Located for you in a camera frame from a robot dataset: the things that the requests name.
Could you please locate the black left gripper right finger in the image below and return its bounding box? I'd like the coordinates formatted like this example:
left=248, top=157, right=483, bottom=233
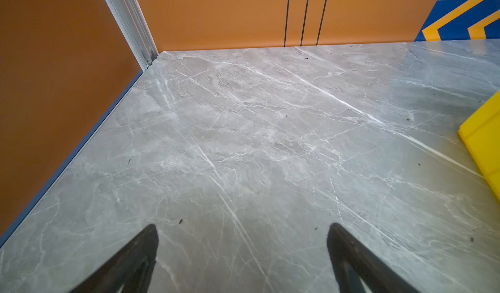
left=327, top=223, right=417, bottom=292

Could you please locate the yellow plastic bin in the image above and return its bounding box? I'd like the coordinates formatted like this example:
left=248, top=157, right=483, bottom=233
left=458, top=92, right=500, bottom=197

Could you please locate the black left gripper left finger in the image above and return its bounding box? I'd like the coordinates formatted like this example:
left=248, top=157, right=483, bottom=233
left=71, top=224, right=159, bottom=292

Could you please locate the aluminium corner post left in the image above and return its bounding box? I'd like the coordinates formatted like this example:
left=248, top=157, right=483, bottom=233
left=105, top=0, right=159, bottom=71

